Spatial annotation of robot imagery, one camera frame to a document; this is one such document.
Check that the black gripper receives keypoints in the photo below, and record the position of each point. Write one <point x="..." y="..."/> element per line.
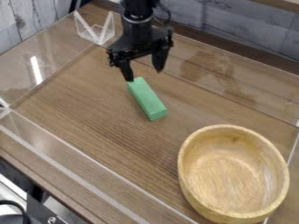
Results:
<point x="140" y="40"/>

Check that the black metal table bracket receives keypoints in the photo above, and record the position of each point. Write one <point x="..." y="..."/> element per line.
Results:
<point x="40" y="214"/>

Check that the wooden bowl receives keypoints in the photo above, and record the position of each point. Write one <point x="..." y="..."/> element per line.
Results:
<point x="232" y="174"/>

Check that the clear acrylic tray wall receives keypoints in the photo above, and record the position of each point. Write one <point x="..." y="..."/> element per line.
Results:
<point x="76" y="135"/>

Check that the green rectangular block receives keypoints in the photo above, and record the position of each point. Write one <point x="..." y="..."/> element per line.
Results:
<point x="147" y="99"/>

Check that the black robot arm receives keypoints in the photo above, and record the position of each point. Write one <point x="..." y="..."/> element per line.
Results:
<point x="139" y="10"/>

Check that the clear acrylic corner bracket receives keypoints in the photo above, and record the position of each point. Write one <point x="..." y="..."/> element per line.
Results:
<point x="95" y="33"/>

